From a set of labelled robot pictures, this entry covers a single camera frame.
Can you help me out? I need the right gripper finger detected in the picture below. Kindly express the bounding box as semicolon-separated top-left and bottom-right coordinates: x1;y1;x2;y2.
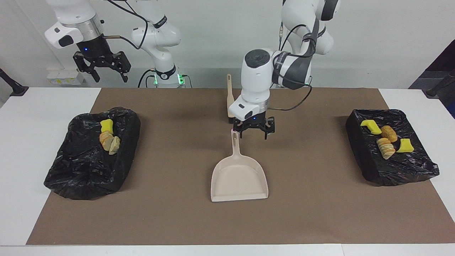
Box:
73;52;101;83
111;51;132;83

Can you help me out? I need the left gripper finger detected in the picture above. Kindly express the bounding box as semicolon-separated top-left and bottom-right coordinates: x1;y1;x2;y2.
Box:
233;119;249;139
261;117;275;140

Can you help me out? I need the beige brush with black bristles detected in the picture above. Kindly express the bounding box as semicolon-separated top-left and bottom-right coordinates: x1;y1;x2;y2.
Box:
226;74;236;124

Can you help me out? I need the beige plastic dustpan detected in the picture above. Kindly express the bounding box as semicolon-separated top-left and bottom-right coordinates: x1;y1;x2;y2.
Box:
211;129;269;203

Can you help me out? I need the orange striped sponge scrap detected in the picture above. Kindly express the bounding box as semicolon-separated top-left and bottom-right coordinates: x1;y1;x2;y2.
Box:
98;130;114;151

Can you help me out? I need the pale beige sponge scrap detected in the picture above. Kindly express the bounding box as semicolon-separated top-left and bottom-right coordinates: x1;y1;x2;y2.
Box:
376;138;396;160
108;136;121;155

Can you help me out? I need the yellow wedge sponge piece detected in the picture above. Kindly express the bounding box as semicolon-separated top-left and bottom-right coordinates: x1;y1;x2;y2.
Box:
360;120;382;135

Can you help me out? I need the brown cork-like chunk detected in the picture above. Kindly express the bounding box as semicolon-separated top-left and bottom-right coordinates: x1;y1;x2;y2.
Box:
381;125;398;143

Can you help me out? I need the yellow curved sponge piece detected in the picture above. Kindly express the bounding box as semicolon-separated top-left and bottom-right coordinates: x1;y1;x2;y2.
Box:
396;138;415;153

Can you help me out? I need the bin with black bag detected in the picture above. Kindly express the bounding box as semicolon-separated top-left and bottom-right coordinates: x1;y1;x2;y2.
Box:
43;107;141;201
345;108;440;187

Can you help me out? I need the black stand leg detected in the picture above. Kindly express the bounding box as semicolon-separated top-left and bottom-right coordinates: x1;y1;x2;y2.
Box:
426;69;455;98
0;68;29;97

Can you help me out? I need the brown table mat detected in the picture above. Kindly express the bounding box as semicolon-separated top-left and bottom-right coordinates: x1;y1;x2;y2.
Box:
26;88;455;246

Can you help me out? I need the dark blue partition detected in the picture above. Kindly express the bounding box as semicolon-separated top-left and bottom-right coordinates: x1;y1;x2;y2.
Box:
409;39;455;119

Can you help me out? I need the white wall socket box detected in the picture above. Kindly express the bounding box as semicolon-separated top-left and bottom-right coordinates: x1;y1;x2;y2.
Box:
47;68;86;86

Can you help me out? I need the black right base cable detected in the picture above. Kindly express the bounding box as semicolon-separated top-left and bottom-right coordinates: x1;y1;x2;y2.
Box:
138;69;157;88

